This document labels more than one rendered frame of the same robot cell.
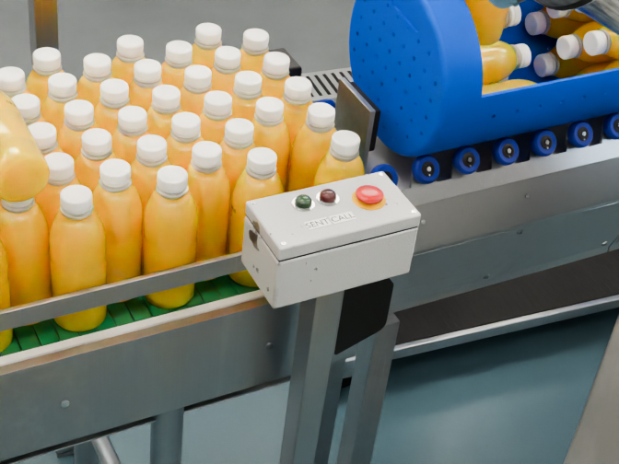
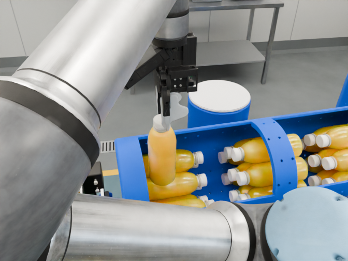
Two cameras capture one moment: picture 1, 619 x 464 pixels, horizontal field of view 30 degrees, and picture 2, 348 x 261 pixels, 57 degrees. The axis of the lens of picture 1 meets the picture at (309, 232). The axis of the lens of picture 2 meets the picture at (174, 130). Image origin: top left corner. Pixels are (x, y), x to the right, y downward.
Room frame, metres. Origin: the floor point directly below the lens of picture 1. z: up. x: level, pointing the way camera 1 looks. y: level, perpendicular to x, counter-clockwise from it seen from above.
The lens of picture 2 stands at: (0.97, -0.44, 1.77)
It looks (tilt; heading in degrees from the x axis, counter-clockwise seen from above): 37 degrees down; 18
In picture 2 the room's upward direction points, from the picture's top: straight up
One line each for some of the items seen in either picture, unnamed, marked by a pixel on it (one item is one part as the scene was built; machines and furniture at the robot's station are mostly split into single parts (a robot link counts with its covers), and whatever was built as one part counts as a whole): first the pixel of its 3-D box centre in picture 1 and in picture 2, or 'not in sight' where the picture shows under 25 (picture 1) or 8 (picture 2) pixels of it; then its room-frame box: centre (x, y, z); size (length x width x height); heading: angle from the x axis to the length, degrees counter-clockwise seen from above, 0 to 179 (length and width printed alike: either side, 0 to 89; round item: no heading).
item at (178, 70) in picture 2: not in sight; (173, 62); (1.56, -0.24, 1.49); 0.09 x 0.08 x 0.12; 122
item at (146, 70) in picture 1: (147, 71); not in sight; (1.42, 0.26, 1.09); 0.04 x 0.04 x 0.02
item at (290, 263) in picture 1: (330, 237); not in sight; (1.15, -0.03, 1.05); 0.20 x 0.10 x 0.10; 122
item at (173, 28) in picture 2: not in sight; (169, 24); (1.56, -0.23, 1.57); 0.08 x 0.08 x 0.05
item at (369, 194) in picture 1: (369, 195); not in sight; (1.18, -0.07, 1.11); 0.04 x 0.04 x 0.01
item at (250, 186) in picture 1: (256, 220); not in sight; (1.24, 0.07, 0.99); 0.07 x 0.07 x 0.19
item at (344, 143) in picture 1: (344, 144); not in sight; (1.30, -0.03, 1.09); 0.04 x 0.04 x 0.02
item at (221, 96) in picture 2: not in sight; (219, 95); (2.24, -0.23, 1.03); 0.28 x 0.28 x 0.01
